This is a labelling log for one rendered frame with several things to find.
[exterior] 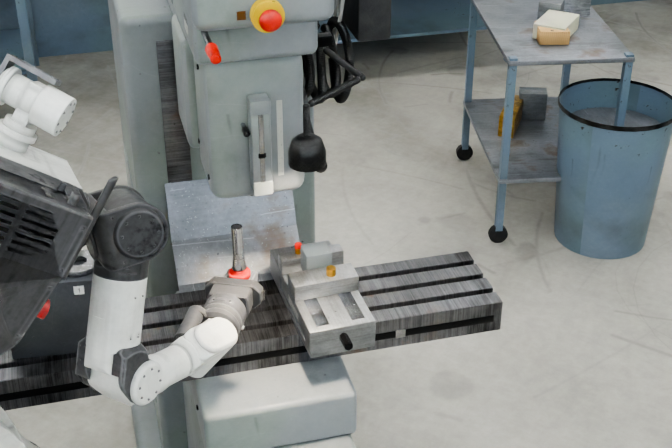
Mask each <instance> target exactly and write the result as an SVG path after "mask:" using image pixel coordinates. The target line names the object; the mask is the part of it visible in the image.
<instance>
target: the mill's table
mask: <svg viewBox="0 0 672 448"><path fill-rule="evenodd" d="M354 269H355V271H356V272H357V274H358V276H359V290H358V291H359V293H360V295H361V296H362V298H363V300H364V302H365V303H366V305H367V307H368V309H369V310H370V312H371V314H372V315H373V317H374V319H375V321H376V330H375V346H372V347H367V348H361V349H356V350H351V351H346V352H341V353H336V354H330V355H325V356H320V357H315V358H310V356H309V354H308V352H307V350H306V348H305V346H304V343H303V341H302V339H301V337H300V335H299V333H298V331H297V328H296V326H295V324H294V322H293V320H292V318H291V316H290V313H289V311H288V309H287V307H286V305H285V303H284V300H283V298H282V296H281V294H280V292H279V290H278V288H277V285H276V283H275V281H274V279H273V280H266V281H259V282H258V283H259V284H260V285H261V286H263V290H265V300H262V302H261V304H260V305H258V306H257V307H256V308H251V311H250V313H249V315H248V317H247V318H246V320H245V322H244V324H243V326H245V327H244V329H243V330H241V331H240V333H239V336H238V340H237V342H236V343H235V344H234V345H233V347H232V348H231V349H230V350H229V351H228V352H227V353H226V354H225V355H224V356H223V357H222V358H221V359H220V360H219V361H218V362H217V363H216V364H215V365H214V366H213V367H212V368H211V369H210V370H209V371H208V372H207V373H206V374H205V375H204V376H203V377H201V378H207V377H213V376H219V375H225V374H231V373H238V372H244V371H250V370H256V369H262V368H268V367H274V366H280V365H286V364H292V363H298V362H305V361H311V360H317V359H323V358H329V357H335V356H341V355H347V354H353V353H359V352H365V351H372V350H378V349H384V348H390V347H396V346H402V345H408V344H414V343H420V342H426V341H432V340H439V339H445V338H451V337H457V336H463V335H469V334H475V333H481V332H487V331H493V330H499V329H500V326H501V315H502V305H503V302H502V300H501V299H500V297H499V296H498V295H497V293H496V292H493V287H492V286H491V284H490V283H489V281H488V280H487V279H486V278H483V273H482V271H481V270H480V268H479V267H478V265H477V264H474V260H473V258H472V257H471V255H470V254H469V252H468V251H465V252H458V253H451V254H445V255H438V256H431V257H424V258H417V259H410V260H403V261H397V262H390V263H383V264H376V265H369V266H362V267H355V268H354ZM206 301H207V298H206V297H205V290H198V291H191V292H184V293H177V294H170V295H163V296H157V297H150V298H145V306H144V315H143V324H142V333H141V341H140V343H141V344H142V345H143V346H144V347H145V348H146V350H147V352H148V353H149V354H148V355H150V354H154V353H157V352H159V351H161V350H163V349H165V348H167V347H169V346H170V345H171V344H172V343H173V342H174V336H175V334H176V333H177V331H178V329H179V327H180V325H181V323H182V321H183V319H184V317H185V315H186V313H187V311H188V309H189V308H190V307H191V306H192V305H198V306H201V307H204V305H205V303H206ZM76 358H77V353H71V354H61V355H50V356H40V357H30V358H19V359H13V358H12V353H11V349H10V350H8V351H7V352H5V353H4V354H2V355H1V356H0V406H1V407H2V409H3V410H4V411H6V410H12V409H18V408H24V407H31V406H37V405H43V404H49V403H55V402H61V401H67V400H73V399H79V398H85V397H91V396H98V395H103V394H101V393H100V392H98V391H96V390H93V389H92V388H91V387H90V386H88V385H85V384H84V383H82V381H81V380H80V379H79V378H78V377H77V375H76V374H75V368H76ZM201 378H194V377H191V376H188V377H186V378H184V379H182V380H180V381H178V382H183V381H189V380H195V379H201Z"/></svg>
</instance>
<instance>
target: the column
mask: <svg viewBox="0 0 672 448"><path fill-rule="evenodd" d="M108 6H109V16H110V25H111V34H112V43H113V52H114V61H115V70H116V79H117V89H118V98H119V107H120V116H121V125H122V134H123V143H124V145H123V146H124V155H125V164H126V173H127V182H128V186H129V187H131V188H133V189H135V190H136V191H138V192H139V193H140V194H141V195H142V196H143V198H144V200H145V201H146V202H147V203H149V204H151V205H153V206H154V207H156V208H157V209H158V210H159V211H161V212H162V214H163V215H164V216H165V218H166V220H167V222H168V226H169V236H168V240H167V243H166V245H165V247H164V249H163V250H162V251H161V252H160V253H159V254H158V255H157V256H156V257H154V258H153V259H151V260H150V261H149V270H148V279H147V288H146V297H145V298H150V297H157V296H163V295H170V294H175V293H176V292H177V291H179V287H178V281H177V274H176V268H175V261H174V254H173V247H172V240H171V232H170V224H169V216H168V209H167V201H166V193H165V185H164V184H167V183H175V182H183V181H191V180H199V179H207V177H206V174H205V171H204V168H203V165H202V162H201V157H200V148H193V147H191V146H190V145H189V143H188V140H187V137H186V134H185V131H184V128H183V125H182V122H181V118H180V115H179V110H178V97H177V85H176V72H175V60H174V47H173V35H172V17H173V13H172V11H171V8H170V5H169V3H168V0H108ZM292 191H293V199H294V208H295V216H296V224H297V230H298V236H299V241H300V243H301V244H307V243H314V242H315V172H304V181H303V183H302V185H301V186H300V187H299V188H297V189H294V190H292ZM154 403H155V409H156V415H157V420H158V426H159V432H160V437H161V443H162V448H188V437H187V426H186V415H185V404H184V393H183V382H177V383H174V384H172V385H170V386H169V387H168V388H166V389H165V390H164V391H163V392H161V393H159V394H157V396H156V397H155V398H154Z"/></svg>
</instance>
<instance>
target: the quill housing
mask: <svg viewBox="0 0 672 448"><path fill-rule="evenodd" d="M194 72H195V86H196V100H197V115H198V129H199V138H198V143H199V144H200V157H201V162H202V165H203V168H204V171H205V174H206V177H207V180H208V183H209V186H210V189H211V191H212V192H213V194H214V195H215V196H216V197H219V198H232V197H240V196H248V195H254V193H253V190H252V188H251V176H250V154H249V137H245V136H244V135H243V133H242V127H241V123H245V125H246V127H248V109H247V95H250V94H260V93H266V94H267V96H268V98H269V99H270V105H271V114H270V119H271V149H272V179H273V192H279V191H287V190H294V189H297V188H299V187H300V186H301V185H302V183H303V181H304V172H298V171H295V170H293V169H291V168H290V167H289V164H288V150H289V147H290V144H291V141H292V138H293V137H295V136H297V135H298V134H300V133H303V60H302V55H296V56H285V57H275V58H265V59H255V60H245V61H235V62H225V63H219V64H205V65H201V64H198V63H197V62H196V61H195V59H194Z"/></svg>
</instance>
